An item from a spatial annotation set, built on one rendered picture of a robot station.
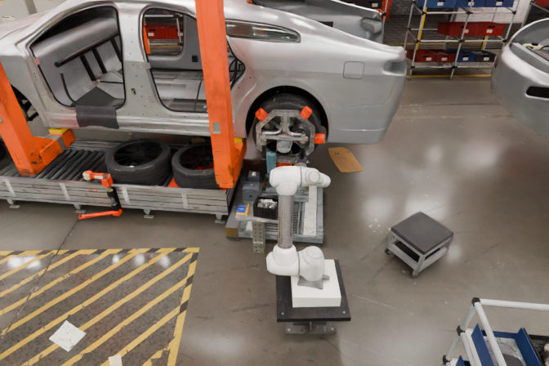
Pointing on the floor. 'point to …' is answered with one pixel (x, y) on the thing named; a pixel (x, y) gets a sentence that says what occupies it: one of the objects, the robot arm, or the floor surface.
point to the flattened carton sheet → (345, 159)
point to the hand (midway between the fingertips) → (302, 153)
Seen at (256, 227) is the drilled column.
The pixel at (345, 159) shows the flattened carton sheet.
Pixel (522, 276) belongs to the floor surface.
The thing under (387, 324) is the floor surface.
